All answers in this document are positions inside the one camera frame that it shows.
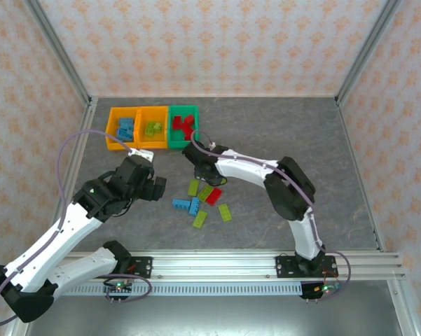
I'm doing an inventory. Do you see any green plastic bin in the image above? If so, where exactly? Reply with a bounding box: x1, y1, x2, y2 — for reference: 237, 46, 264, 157
167, 104, 200, 151

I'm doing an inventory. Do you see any yellow plastic bin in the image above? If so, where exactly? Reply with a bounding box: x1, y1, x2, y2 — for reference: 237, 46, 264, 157
104, 106, 142, 152
137, 106, 170, 151

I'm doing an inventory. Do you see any aluminium mounting beam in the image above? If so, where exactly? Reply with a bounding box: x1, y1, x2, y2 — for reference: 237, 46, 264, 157
64, 248, 406, 281

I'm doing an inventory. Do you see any small circuit board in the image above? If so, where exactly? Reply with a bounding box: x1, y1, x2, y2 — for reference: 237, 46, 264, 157
313, 283, 341, 294
106, 281, 133, 294

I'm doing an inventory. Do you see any aluminium side rail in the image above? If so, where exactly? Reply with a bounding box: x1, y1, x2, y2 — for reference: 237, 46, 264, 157
336, 97, 386, 253
68, 97, 99, 197

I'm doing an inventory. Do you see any slotted grey cable duct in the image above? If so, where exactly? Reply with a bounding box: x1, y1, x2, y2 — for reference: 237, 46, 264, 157
60, 281, 337, 298

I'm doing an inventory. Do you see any aluminium corner post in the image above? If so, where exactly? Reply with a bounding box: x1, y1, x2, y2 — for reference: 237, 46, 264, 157
23, 0, 93, 106
336, 0, 403, 106

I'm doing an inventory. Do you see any aluminium frame bar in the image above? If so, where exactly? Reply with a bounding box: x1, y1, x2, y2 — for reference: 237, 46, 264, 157
387, 279, 421, 336

